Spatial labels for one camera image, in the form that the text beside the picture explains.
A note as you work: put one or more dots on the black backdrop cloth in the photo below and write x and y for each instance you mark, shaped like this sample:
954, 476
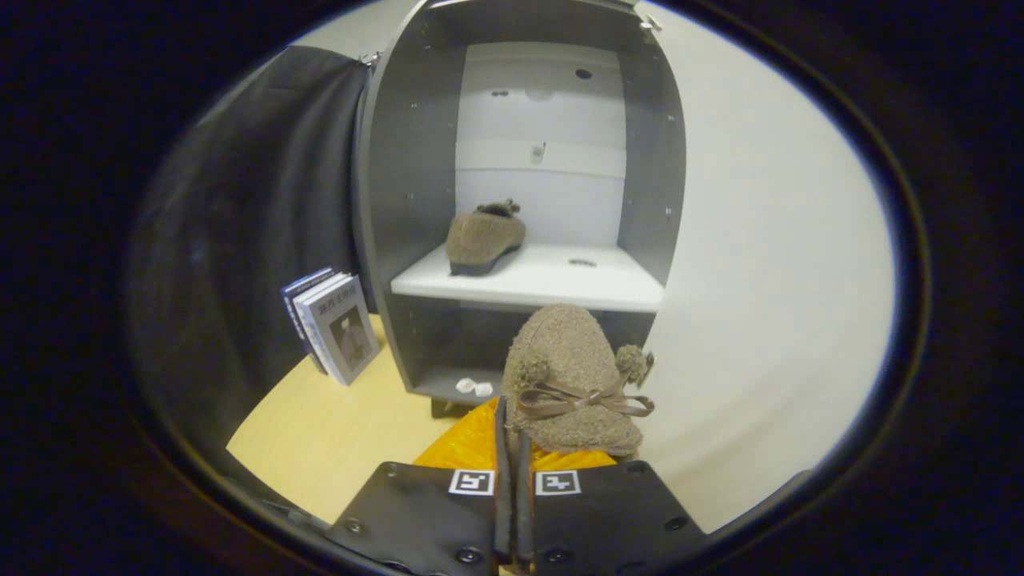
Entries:
240, 240

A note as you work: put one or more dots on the white shoe cabinet door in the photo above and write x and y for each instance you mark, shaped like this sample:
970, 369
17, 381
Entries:
760, 280

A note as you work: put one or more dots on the small white packet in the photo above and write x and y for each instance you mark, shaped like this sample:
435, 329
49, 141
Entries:
484, 390
466, 385

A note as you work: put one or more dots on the grey shoe cabinet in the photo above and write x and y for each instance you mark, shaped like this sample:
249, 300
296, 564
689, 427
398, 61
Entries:
408, 160

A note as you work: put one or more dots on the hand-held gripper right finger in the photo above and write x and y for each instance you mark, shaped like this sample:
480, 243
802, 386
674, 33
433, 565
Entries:
608, 520

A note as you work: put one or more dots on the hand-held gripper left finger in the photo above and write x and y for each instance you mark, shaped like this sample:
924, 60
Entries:
432, 520

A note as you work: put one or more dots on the brown fuzzy shoe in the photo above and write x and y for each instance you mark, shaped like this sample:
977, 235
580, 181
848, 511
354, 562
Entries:
560, 344
480, 236

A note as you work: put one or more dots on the grey cover book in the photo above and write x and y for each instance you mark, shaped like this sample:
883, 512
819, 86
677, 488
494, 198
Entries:
344, 328

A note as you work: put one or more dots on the white cabinet shelf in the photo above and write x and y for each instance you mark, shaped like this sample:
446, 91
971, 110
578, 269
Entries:
552, 280

